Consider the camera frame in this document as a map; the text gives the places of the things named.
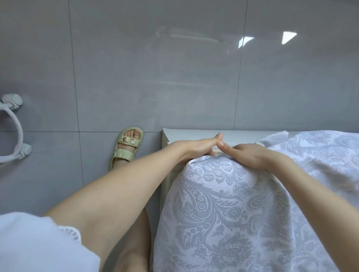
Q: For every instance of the person's left hand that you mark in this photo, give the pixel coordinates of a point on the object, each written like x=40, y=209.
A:
x=197, y=147

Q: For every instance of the person's right hand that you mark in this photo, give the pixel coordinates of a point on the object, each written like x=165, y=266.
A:
x=247, y=154

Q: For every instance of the cream bed frame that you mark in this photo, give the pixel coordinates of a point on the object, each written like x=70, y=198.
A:
x=179, y=136

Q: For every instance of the white floral bed sheet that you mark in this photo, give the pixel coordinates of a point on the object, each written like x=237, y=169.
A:
x=222, y=232

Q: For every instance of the person's right forearm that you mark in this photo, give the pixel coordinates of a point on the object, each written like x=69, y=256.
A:
x=314, y=201

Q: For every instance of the person's left forearm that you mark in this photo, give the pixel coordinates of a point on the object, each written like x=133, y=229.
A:
x=120, y=182

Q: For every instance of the person's left beige sandal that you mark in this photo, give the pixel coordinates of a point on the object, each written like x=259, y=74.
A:
x=121, y=154

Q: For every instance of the person's left leg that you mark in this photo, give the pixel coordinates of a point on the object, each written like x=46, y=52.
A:
x=119, y=165

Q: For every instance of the person's leg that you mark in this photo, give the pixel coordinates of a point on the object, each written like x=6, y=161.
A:
x=134, y=252
x=119, y=165

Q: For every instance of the person's right leg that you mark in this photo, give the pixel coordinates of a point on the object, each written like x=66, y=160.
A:
x=134, y=252

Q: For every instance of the person's white lace dress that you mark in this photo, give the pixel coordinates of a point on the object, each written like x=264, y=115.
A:
x=26, y=246

